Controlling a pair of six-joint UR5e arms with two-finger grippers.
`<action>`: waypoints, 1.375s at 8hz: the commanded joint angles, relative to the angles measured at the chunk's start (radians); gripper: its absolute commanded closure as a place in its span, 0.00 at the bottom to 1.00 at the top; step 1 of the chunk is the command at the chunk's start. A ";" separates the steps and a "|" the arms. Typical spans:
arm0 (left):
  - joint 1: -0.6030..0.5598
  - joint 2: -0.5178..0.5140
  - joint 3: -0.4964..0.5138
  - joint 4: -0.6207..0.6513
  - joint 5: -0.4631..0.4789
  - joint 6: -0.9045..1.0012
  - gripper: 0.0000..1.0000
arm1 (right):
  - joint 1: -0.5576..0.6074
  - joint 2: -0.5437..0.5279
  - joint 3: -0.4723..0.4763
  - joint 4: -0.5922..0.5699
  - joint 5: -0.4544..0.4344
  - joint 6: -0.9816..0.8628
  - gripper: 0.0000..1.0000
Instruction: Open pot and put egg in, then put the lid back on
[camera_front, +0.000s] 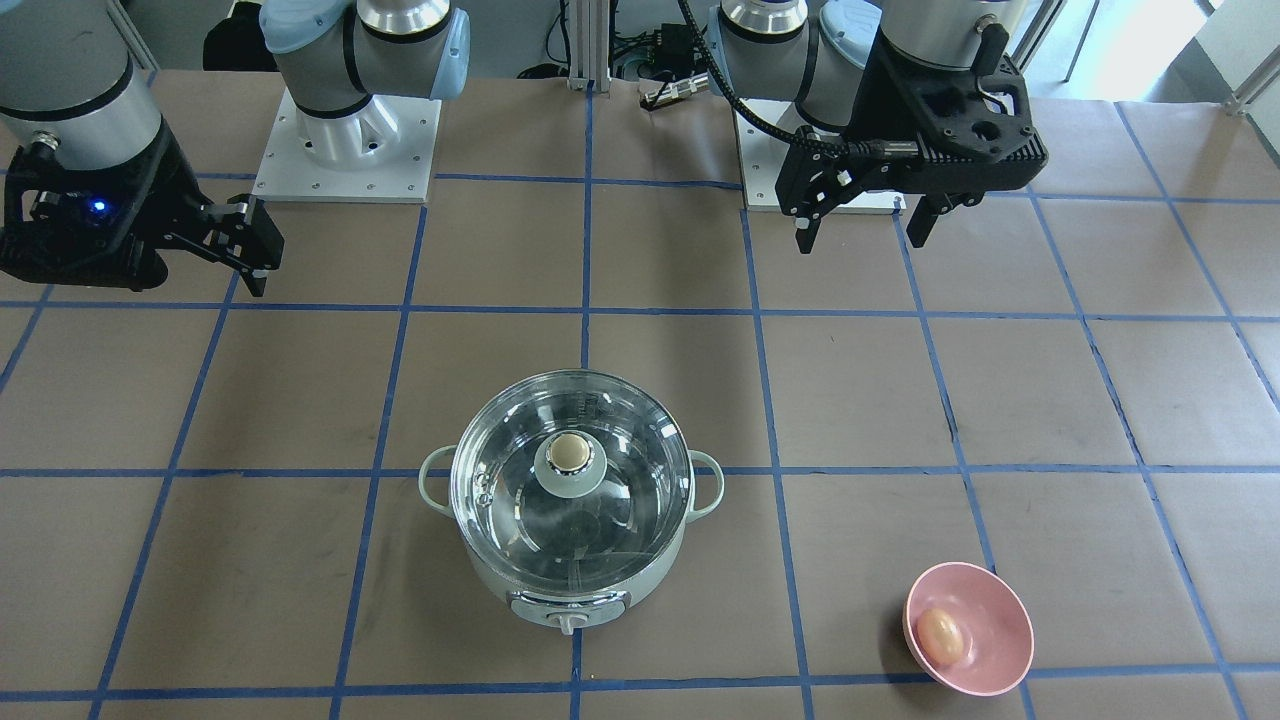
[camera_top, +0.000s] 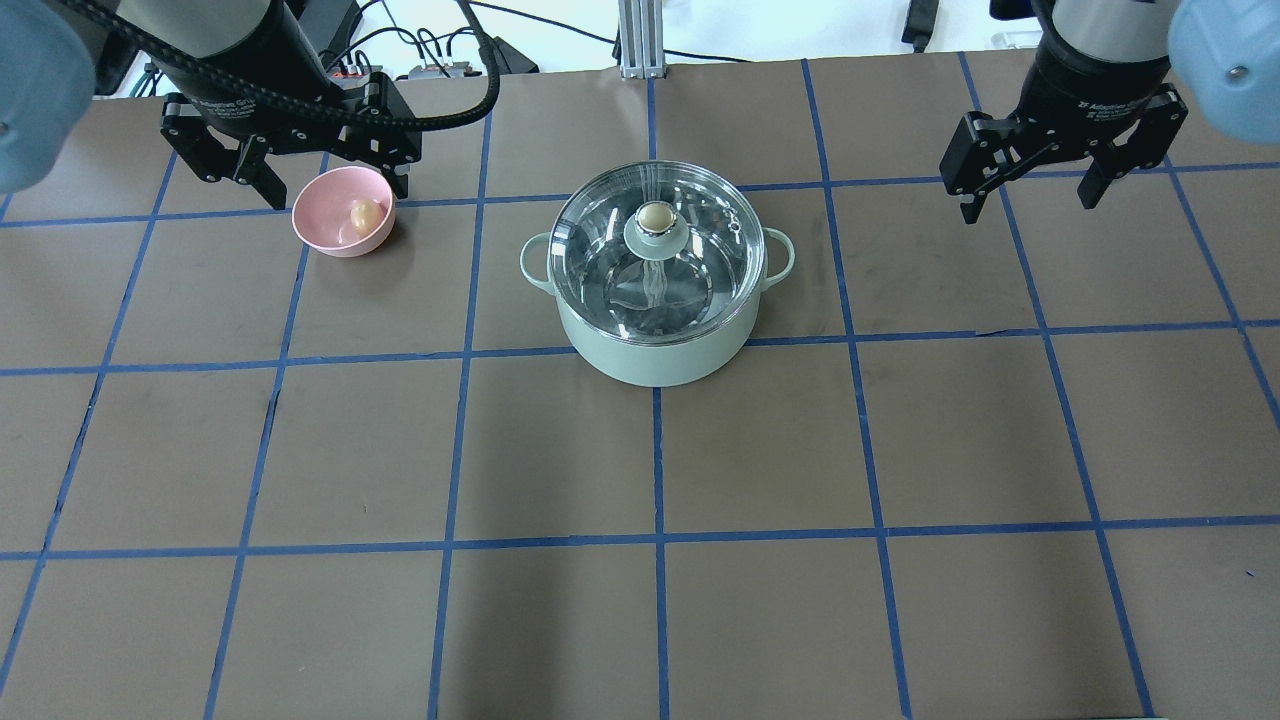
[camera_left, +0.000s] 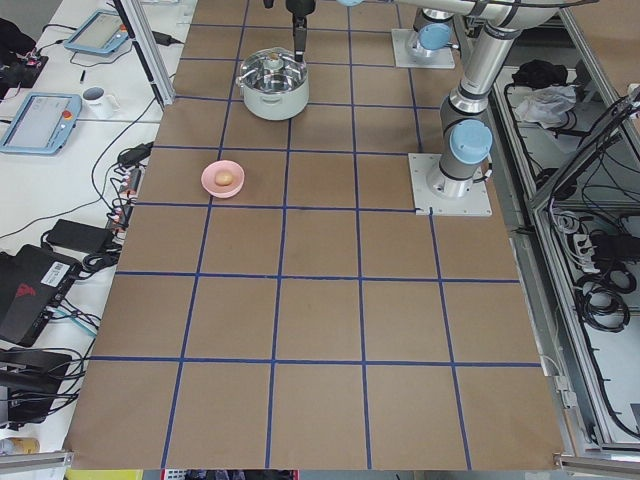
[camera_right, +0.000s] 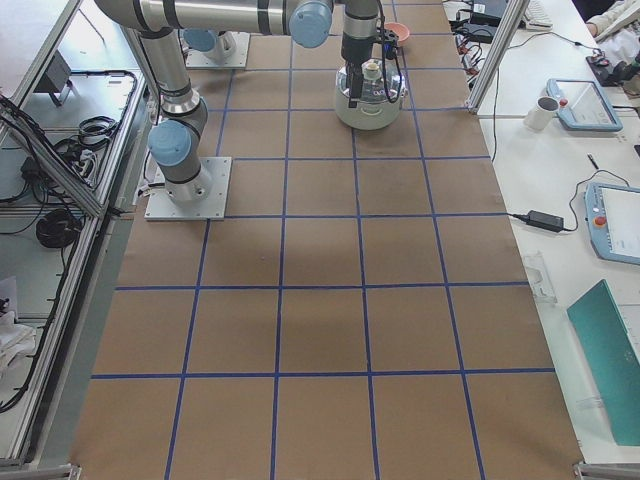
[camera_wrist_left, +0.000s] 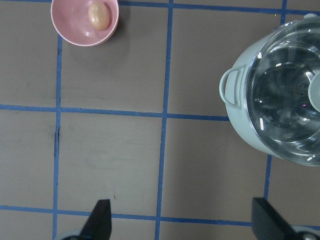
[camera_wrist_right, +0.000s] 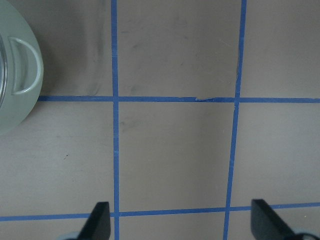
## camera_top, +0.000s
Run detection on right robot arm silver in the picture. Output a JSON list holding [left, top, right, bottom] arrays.
[[940, 1, 1279, 224]]

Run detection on aluminium frame post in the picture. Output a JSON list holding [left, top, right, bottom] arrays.
[[616, 0, 667, 79]]

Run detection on mint green pot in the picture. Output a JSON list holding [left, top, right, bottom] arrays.
[[518, 160, 796, 389]]

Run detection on black braided cable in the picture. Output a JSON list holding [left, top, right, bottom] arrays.
[[60, 0, 500, 132]]

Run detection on glass pot lid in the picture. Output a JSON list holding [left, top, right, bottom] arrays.
[[547, 161, 774, 346]]

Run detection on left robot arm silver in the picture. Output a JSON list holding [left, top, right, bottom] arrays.
[[1, 1, 421, 209]]

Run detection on brown egg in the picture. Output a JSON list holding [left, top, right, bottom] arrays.
[[349, 199, 387, 238]]

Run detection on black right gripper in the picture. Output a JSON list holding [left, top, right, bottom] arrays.
[[940, 83, 1189, 225]]

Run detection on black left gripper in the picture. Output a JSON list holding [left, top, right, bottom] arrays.
[[161, 72, 422, 210]]

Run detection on pink bowl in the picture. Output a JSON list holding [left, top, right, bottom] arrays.
[[291, 165, 397, 258]]

